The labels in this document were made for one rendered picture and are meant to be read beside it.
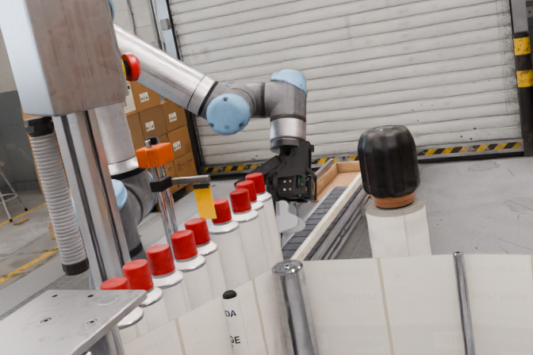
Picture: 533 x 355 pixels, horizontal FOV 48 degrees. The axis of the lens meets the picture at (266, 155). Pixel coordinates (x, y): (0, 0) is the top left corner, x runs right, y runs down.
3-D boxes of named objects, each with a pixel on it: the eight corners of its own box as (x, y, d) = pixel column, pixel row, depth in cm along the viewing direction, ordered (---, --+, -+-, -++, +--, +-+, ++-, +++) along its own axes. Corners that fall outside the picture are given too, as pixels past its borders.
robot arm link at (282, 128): (263, 120, 122) (279, 131, 130) (263, 142, 121) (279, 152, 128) (298, 116, 119) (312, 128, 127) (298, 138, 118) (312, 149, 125)
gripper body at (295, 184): (304, 196, 114) (304, 136, 118) (262, 199, 118) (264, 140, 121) (317, 204, 121) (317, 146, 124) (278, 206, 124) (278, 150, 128)
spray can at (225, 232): (241, 325, 99) (216, 207, 95) (220, 318, 103) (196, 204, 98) (262, 311, 103) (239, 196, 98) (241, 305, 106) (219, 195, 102)
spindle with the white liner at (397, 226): (438, 337, 85) (411, 131, 79) (376, 334, 88) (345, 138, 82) (444, 307, 93) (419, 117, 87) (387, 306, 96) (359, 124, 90)
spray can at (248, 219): (273, 306, 104) (251, 192, 99) (243, 310, 104) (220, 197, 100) (276, 292, 109) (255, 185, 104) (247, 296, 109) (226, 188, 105)
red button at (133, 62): (117, 54, 76) (139, 50, 77) (108, 56, 79) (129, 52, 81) (124, 84, 77) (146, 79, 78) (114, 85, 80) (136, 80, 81)
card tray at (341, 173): (399, 196, 167) (397, 183, 166) (310, 202, 177) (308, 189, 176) (415, 167, 194) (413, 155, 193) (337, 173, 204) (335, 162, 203)
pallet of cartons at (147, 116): (136, 236, 461) (101, 89, 438) (48, 240, 493) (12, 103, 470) (204, 188, 569) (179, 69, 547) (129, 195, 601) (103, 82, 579)
